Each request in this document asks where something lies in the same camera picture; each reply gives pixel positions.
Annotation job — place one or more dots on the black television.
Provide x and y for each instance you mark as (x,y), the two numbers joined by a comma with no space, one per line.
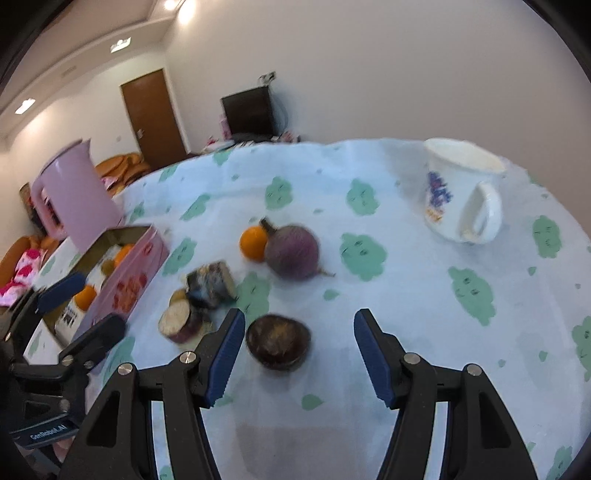
(250,113)

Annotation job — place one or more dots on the pink metal tin box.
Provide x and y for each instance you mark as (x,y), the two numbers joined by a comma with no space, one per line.
(120,292)

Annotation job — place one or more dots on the dark sugarcane piece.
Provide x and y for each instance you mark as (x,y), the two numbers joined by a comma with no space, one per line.
(211,285)

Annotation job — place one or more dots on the pink electric kettle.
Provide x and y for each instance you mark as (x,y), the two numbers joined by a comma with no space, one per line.
(71,200)

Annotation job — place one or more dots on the medium orange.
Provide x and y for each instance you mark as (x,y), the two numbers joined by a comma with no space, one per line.
(85,297)

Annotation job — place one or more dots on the brown wooden door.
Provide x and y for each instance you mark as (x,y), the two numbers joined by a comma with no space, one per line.
(153,120)

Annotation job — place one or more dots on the small orange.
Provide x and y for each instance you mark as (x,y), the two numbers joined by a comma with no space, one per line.
(253,242)

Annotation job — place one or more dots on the dark water chestnut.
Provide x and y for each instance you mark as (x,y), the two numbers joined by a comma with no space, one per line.
(278,343)

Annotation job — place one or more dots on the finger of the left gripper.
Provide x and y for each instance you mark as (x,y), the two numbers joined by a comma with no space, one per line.
(49,298)
(82,355)

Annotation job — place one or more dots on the tv stand with clutter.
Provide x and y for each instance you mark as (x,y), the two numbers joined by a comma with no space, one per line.
(243,140)

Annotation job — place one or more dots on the brown longan fruit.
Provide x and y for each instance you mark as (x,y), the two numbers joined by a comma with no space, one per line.
(107,267)

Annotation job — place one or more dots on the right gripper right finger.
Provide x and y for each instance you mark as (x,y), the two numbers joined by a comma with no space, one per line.
(482,440)

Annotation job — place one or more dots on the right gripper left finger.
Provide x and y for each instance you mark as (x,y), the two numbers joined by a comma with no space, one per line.
(115,440)

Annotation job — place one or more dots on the white floral mug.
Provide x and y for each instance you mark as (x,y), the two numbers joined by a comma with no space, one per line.
(463,202)

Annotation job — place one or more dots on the large orange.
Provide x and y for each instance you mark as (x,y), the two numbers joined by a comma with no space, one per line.
(122,253)

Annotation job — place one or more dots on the purple round radish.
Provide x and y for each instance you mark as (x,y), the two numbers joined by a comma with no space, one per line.
(292,252)

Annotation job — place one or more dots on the cut sugarcane piece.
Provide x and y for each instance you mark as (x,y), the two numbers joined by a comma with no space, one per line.
(182,321)

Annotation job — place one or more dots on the pink floral cushion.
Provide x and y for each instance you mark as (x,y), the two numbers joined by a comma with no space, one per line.
(26,270)

